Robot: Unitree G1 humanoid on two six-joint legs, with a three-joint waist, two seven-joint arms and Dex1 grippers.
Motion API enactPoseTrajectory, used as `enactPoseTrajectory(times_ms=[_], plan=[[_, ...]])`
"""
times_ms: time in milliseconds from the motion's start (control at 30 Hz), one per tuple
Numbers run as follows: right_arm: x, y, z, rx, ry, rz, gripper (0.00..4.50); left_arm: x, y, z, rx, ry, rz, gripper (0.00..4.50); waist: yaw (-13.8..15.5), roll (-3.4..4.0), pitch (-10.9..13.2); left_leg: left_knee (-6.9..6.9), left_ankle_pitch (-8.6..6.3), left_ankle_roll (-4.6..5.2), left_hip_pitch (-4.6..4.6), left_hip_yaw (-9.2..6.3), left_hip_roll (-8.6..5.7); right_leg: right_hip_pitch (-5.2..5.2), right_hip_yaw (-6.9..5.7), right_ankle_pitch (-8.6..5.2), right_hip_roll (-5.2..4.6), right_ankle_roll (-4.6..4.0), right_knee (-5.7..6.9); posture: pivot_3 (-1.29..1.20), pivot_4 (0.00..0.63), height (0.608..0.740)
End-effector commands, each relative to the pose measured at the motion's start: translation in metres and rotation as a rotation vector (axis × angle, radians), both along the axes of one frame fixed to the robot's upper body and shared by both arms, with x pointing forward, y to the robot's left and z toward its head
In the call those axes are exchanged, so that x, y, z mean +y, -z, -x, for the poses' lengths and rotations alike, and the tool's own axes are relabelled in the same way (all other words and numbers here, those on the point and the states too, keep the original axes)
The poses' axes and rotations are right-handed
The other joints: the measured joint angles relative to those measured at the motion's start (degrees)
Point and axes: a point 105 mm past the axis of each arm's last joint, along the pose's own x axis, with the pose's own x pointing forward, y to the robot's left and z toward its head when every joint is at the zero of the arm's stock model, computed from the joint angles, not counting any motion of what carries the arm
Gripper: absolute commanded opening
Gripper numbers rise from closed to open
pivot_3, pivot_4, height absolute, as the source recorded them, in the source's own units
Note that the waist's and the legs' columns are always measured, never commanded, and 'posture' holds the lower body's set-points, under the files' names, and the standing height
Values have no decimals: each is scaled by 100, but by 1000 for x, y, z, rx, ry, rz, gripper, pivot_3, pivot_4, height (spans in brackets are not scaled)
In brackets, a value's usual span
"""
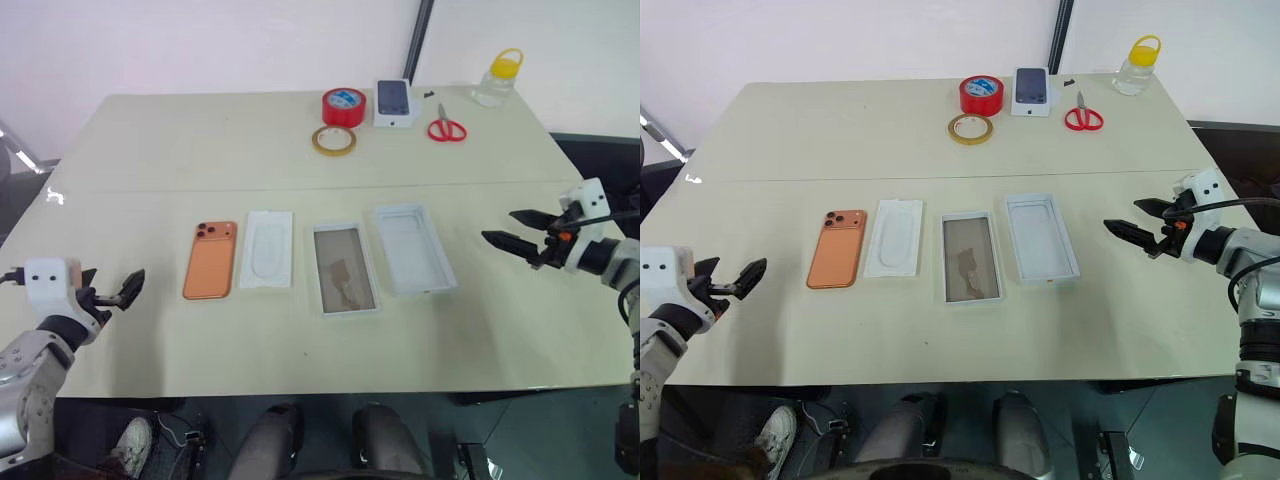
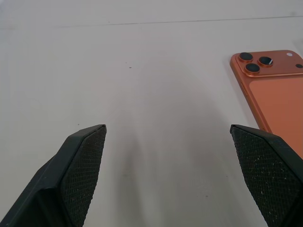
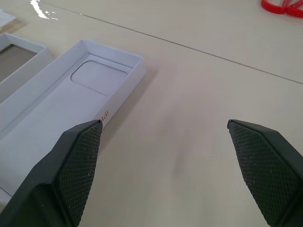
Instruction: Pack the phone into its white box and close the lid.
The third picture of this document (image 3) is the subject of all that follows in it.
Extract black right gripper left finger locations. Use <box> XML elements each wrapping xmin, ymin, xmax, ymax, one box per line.
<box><xmin>0</xmin><ymin>119</ymin><xmax>103</xmax><ymax>227</ymax></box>

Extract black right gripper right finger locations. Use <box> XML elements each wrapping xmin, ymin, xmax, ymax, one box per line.
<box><xmin>227</xmin><ymin>119</ymin><xmax>303</xmax><ymax>227</ymax></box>

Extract orange phone box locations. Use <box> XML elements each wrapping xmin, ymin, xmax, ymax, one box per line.
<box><xmin>0</xmin><ymin>32</ymin><xmax>54</xmax><ymax>105</ymax></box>

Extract white phone box base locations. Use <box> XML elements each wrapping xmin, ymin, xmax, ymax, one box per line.
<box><xmin>0</xmin><ymin>39</ymin><xmax>146</xmax><ymax>206</ymax></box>

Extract white cardboard piece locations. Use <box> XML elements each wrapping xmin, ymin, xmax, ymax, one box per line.
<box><xmin>0</xmin><ymin>9</ymin><xmax>17</xmax><ymax>29</ymax></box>

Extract red handled scissors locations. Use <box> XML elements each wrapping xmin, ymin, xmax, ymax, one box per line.
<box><xmin>260</xmin><ymin>0</ymin><xmax>303</xmax><ymax>18</ymax></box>

